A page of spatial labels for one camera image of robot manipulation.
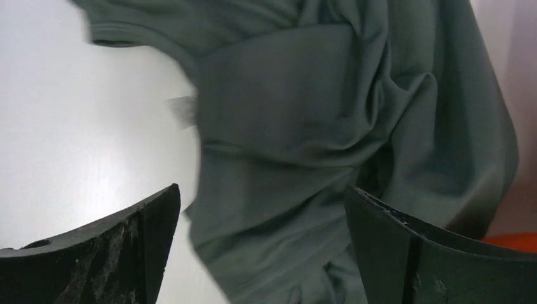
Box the grey t shirt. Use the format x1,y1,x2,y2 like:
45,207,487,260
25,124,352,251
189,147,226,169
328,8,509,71
77,1,518,303

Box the orange t shirt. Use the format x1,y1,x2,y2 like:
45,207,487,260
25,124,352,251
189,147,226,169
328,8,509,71
479,232,537,253

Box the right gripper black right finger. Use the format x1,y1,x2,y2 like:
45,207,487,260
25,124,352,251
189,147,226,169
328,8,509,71
344,188,536,303

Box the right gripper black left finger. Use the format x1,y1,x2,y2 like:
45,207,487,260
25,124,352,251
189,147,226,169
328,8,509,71
1,184,180,303

